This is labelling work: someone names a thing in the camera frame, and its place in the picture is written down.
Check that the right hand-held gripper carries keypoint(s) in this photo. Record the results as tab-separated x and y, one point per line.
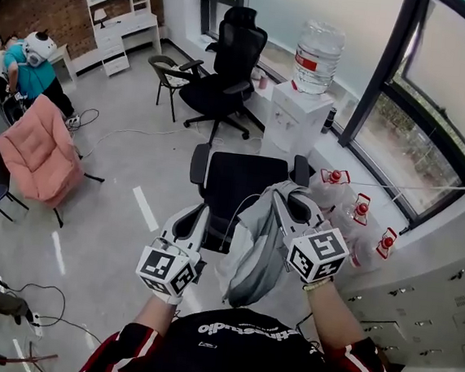
318	252

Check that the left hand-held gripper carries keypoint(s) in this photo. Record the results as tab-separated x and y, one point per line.
165	266

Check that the grey clothing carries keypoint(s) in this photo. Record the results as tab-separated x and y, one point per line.
259	245

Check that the black armrest office chair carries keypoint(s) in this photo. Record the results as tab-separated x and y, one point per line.
237	181

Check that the person's right forearm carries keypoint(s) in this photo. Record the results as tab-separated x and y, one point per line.
330	317

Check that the person's left forearm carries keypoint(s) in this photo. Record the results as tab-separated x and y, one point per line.
156	317

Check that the dark chair with cushion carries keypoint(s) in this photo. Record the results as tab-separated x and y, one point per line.
167	74

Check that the black headrest office chair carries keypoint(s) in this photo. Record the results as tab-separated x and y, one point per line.
237	50

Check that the white water dispenser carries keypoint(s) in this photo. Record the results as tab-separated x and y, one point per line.
294	117

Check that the pink cup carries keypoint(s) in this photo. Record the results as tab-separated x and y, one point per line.
263	83

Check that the person's black red-sleeved shirt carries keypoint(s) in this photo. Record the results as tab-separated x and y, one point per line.
240	357

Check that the grey locker cabinet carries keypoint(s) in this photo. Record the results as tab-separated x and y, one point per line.
421	305

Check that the white power strip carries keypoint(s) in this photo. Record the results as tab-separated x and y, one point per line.
73	121
37	325

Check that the large clear water jug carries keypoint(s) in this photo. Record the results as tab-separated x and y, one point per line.
318	58

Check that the pink padded armchair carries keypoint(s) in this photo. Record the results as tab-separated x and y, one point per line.
41	154

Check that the small white table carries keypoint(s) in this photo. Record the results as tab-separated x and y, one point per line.
62	58

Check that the white desk with hutch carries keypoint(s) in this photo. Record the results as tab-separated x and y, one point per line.
121	27

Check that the small desk lamp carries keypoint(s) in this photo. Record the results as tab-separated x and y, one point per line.
100	16

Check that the black window frame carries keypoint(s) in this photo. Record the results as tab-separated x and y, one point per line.
374	68

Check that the blue metal-frame chair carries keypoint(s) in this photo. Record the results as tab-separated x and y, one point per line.
0	195

